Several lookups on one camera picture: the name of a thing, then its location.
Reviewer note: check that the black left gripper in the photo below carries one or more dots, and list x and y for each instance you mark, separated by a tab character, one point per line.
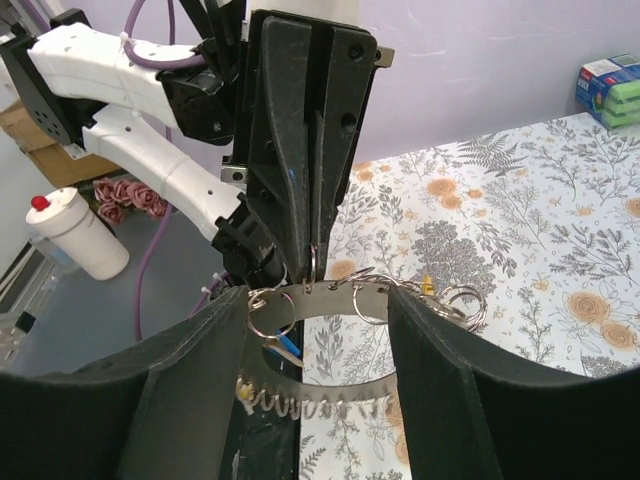
303	81

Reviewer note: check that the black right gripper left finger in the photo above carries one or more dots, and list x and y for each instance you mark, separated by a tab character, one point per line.
157	410

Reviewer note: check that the white bottle red cap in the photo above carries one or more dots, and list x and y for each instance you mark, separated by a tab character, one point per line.
65	218

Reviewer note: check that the blue key tag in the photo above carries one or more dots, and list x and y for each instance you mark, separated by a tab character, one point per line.
284	347

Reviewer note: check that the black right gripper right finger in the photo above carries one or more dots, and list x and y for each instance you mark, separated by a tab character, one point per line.
472	410

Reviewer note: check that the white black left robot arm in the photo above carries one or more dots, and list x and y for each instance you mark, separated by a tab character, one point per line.
163	113

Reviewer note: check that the pink artificial roses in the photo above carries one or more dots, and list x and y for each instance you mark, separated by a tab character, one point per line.
117	197

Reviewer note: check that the cardboard box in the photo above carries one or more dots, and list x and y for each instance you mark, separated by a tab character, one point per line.
53	160

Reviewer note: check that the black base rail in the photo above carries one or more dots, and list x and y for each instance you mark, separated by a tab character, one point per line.
263	445

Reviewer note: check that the floral table mat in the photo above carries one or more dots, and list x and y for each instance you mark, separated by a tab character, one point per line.
543	219

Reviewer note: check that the steel disc with keyrings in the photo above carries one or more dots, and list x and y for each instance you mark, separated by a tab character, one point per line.
273	312

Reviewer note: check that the yellow key tag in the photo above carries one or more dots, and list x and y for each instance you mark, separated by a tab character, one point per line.
244	393
427	286

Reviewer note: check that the blue green sponge pack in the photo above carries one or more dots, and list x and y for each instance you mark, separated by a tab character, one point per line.
609	90

